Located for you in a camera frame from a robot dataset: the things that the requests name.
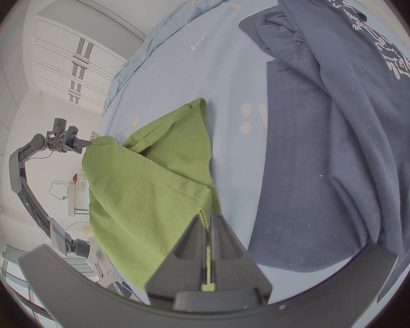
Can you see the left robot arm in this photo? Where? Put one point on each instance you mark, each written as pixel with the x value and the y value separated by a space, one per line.
pixel 16 173

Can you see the pale blue quilt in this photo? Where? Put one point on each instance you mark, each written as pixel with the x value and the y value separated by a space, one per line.
pixel 164 32

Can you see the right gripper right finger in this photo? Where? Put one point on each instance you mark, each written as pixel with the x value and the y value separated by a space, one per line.
pixel 239 268

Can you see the green shorts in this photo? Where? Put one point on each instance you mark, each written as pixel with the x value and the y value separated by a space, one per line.
pixel 140 200

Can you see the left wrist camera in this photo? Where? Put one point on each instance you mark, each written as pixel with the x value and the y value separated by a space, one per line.
pixel 72 130

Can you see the dark blue printed T-shirt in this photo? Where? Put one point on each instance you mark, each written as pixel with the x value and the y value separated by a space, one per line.
pixel 328 149

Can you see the grey chest of drawers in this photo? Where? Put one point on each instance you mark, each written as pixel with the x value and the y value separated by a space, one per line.
pixel 77 200

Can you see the white wardrobe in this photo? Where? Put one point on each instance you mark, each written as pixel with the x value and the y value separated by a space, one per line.
pixel 54 60

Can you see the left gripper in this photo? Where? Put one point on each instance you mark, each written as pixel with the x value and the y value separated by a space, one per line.
pixel 72 142

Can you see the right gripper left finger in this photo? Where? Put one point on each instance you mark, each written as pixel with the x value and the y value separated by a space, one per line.
pixel 177 265

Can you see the window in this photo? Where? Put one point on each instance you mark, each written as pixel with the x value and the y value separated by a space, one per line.
pixel 10 275

